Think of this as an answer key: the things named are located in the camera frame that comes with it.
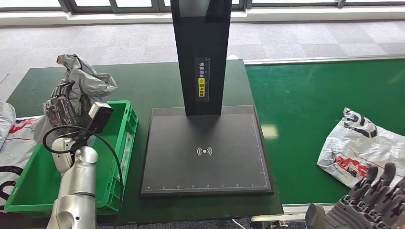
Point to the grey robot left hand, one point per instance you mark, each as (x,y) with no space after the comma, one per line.
(63,113)

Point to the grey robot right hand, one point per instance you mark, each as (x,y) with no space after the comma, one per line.
(364,208)

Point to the plain grey mailer parcel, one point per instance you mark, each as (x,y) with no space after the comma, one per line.
(88,82)

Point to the white mailer black red print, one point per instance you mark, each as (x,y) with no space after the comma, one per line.
(373,142)

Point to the green conveyor belt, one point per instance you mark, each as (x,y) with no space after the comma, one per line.
(300,110)

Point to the grey plastic bag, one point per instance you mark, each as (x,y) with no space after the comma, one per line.
(5,121)

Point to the large white printed bag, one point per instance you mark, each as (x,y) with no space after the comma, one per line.
(15,151)

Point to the green plastic crate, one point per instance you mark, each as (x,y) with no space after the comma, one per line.
(38,177)

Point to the white window sill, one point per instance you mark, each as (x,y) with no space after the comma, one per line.
(95,17)

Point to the black scanner column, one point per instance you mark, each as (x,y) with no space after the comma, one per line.
(189,63)

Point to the yellow black column label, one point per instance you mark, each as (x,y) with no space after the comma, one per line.
(201,87)

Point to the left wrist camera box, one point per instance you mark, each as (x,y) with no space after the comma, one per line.
(99,117)

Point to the black scanner base plate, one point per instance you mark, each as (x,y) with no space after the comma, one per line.
(189,170)

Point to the aluminium conveyor side rail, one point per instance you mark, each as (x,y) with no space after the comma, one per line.
(316,60)

